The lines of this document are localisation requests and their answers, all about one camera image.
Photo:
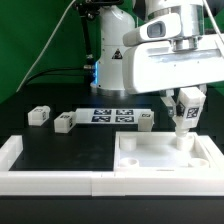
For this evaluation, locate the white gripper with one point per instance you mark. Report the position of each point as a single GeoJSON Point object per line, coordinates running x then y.
{"type": "Point", "coordinates": [151, 67]}

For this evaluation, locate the white square tabletop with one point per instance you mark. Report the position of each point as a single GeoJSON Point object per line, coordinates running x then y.
{"type": "Point", "coordinates": [159, 151]}

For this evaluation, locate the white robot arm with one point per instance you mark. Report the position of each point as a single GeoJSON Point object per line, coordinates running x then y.
{"type": "Point", "coordinates": [180, 22]}

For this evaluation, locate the white U-shaped fence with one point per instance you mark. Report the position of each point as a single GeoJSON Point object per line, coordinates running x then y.
{"type": "Point", "coordinates": [200, 181]}

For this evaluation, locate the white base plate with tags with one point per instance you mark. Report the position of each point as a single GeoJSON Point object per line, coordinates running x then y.
{"type": "Point", "coordinates": [109, 116]}

